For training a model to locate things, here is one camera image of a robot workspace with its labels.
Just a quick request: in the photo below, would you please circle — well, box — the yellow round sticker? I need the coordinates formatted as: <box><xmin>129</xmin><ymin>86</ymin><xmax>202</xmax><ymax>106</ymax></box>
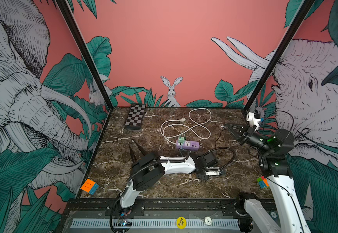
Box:
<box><xmin>176</xmin><ymin>216</ymin><xmax>187</xmax><ymax>229</ymax></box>

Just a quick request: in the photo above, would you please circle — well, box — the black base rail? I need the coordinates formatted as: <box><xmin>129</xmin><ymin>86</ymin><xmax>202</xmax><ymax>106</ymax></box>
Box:
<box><xmin>65</xmin><ymin>198</ymin><xmax>240</xmax><ymax>217</ymax></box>

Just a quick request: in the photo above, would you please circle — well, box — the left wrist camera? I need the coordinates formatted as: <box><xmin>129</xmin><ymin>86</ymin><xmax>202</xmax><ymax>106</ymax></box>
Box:
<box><xmin>205</xmin><ymin>168</ymin><xmax>224</xmax><ymax>176</ymax></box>

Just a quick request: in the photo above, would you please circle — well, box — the green charger plug adapter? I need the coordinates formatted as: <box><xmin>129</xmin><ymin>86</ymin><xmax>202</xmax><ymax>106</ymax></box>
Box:
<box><xmin>178</xmin><ymin>136</ymin><xmax>185</xmax><ymax>144</ymax></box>

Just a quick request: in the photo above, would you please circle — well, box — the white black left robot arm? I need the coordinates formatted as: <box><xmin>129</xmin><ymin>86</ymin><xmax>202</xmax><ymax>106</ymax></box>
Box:
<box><xmin>119</xmin><ymin>151</ymin><xmax>223</xmax><ymax>209</ymax></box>

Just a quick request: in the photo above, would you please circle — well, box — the purple power strip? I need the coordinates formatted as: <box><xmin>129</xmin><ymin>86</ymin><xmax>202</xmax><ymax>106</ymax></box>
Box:
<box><xmin>176</xmin><ymin>140</ymin><xmax>200</xmax><ymax>151</ymax></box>

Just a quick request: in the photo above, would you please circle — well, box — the multicolour puzzle cube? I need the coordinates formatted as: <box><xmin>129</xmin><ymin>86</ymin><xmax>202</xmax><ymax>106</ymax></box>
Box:
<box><xmin>257</xmin><ymin>176</ymin><xmax>269</xmax><ymax>189</ymax></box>

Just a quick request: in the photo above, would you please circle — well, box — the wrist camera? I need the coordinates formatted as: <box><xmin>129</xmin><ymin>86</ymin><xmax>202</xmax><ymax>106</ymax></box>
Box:
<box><xmin>246</xmin><ymin>112</ymin><xmax>261</xmax><ymax>131</ymax></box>
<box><xmin>205</xmin><ymin>168</ymin><xmax>224</xmax><ymax>176</ymax></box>

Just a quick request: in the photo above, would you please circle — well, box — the orange blue puzzle cube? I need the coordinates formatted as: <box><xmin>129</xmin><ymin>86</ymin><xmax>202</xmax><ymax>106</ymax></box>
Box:
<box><xmin>81</xmin><ymin>179</ymin><xmax>99</xmax><ymax>195</ymax></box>

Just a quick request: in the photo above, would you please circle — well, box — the black white checkerboard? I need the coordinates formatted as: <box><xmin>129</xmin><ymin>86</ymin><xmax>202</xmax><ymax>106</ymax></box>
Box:
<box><xmin>124</xmin><ymin>103</ymin><xmax>146</xmax><ymax>130</ymax></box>

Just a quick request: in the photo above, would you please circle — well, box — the white slotted rail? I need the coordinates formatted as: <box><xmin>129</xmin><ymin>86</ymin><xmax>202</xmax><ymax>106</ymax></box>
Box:
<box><xmin>70</xmin><ymin>218</ymin><xmax>239</xmax><ymax>230</ymax></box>

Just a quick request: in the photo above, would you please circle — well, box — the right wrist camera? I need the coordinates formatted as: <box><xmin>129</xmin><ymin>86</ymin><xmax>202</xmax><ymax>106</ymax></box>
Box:
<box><xmin>246</xmin><ymin>112</ymin><xmax>261</xmax><ymax>131</ymax></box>

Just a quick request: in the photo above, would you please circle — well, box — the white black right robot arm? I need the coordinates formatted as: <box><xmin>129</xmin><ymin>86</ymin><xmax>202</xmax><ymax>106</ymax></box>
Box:
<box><xmin>226</xmin><ymin>123</ymin><xmax>310</xmax><ymax>233</ymax></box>

